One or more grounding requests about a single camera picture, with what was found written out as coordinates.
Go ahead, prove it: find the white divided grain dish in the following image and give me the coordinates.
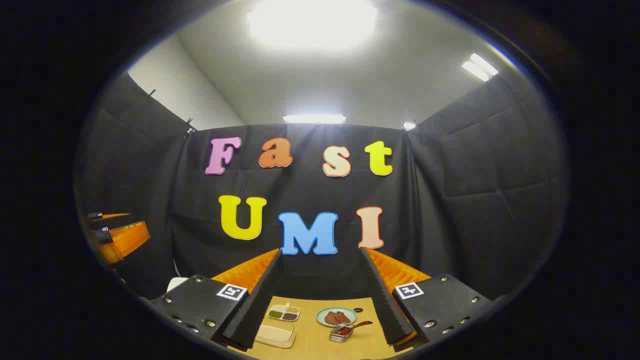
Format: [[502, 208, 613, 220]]
[[266, 303, 301, 322]]

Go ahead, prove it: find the dark wooden spoon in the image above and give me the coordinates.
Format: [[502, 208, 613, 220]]
[[334, 320, 373, 337]]

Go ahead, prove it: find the long ceiling light strip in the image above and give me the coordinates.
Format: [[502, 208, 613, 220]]
[[283, 114, 347, 124]]

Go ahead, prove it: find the double strip ceiling light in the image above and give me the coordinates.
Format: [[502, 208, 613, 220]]
[[461, 52, 499, 82]]

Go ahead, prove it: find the metal wire chopstick holder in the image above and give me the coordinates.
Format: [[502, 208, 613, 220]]
[[329, 324, 355, 343]]

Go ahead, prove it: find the large ceiling light panel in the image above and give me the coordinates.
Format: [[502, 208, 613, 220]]
[[247, 0, 378, 51]]

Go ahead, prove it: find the clear container of rice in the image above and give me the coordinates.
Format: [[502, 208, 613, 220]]
[[255, 322, 296, 349]]

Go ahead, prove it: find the black backdrop cloth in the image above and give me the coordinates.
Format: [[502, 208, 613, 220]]
[[75, 67, 568, 301]]

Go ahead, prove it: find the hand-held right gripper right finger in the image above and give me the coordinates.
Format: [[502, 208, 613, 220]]
[[360, 246, 496, 347]]

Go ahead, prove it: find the pale green plate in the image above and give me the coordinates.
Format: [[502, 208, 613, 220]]
[[315, 306, 358, 328]]

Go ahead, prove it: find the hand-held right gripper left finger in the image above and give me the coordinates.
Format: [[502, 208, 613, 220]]
[[150, 248, 282, 351]]

